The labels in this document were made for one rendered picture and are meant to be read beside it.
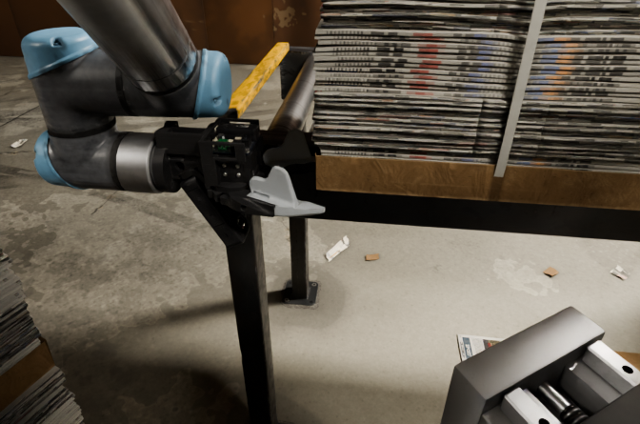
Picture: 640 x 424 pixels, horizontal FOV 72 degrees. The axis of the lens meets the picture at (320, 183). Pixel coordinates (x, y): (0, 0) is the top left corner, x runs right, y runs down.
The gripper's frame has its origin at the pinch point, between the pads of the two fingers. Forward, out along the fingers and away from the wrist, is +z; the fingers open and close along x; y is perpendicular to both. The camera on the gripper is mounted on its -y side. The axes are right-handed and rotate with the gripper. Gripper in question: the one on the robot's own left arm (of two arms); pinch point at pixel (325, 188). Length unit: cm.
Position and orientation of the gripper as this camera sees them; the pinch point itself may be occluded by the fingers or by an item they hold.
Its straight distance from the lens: 53.9
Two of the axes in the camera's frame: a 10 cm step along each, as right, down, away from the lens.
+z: 9.9, 0.6, -1.0
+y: 0.0, -8.6, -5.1
